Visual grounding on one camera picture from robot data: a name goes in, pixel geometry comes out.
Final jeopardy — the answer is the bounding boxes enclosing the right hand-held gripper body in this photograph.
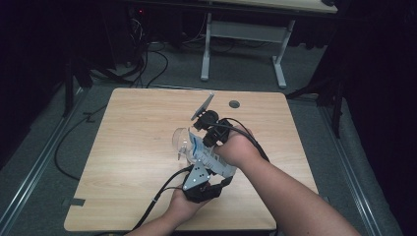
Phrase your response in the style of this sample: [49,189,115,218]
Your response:
[191,92,233,143]

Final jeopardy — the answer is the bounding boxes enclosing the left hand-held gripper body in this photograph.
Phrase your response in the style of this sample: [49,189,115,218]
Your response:
[182,159,217,204]

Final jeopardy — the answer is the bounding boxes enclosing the white and blue milk carton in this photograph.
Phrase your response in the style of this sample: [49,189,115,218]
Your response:
[188,129,238,179]

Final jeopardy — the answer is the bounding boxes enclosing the clear glass cup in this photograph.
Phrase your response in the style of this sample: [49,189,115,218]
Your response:
[171,127,191,161]

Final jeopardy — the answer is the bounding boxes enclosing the person's left hand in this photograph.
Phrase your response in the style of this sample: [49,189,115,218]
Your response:
[168,189,209,223]

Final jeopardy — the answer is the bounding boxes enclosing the person's right hand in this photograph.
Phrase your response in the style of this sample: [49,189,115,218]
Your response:
[213,129,264,168]

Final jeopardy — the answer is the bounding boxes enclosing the desk with white legs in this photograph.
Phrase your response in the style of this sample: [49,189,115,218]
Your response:
[124,0,338,89]

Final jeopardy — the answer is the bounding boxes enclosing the black metal stand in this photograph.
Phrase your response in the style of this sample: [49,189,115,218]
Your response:
[61,58,134,118]
[285,74,346,140]

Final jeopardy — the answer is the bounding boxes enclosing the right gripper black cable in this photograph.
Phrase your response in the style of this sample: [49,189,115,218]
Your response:
[209,117,270,163]

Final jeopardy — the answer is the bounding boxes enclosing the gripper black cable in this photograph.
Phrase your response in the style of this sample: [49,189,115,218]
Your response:
[209,117,270,163]
[130,164,195,232]

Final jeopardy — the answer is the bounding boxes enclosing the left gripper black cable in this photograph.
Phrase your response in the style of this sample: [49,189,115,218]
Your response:
[130,164,195,232]

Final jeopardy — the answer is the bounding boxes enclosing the bundle of black cables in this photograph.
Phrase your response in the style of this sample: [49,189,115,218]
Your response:
[126,16,170,89]

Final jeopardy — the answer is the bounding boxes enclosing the metal floor rail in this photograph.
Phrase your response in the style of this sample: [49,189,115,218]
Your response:
[0,88,90,230]
[318,103,384,236]

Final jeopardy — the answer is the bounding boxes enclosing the long black floor cable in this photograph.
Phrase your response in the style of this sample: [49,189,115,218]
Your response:
[53,103,110,182]

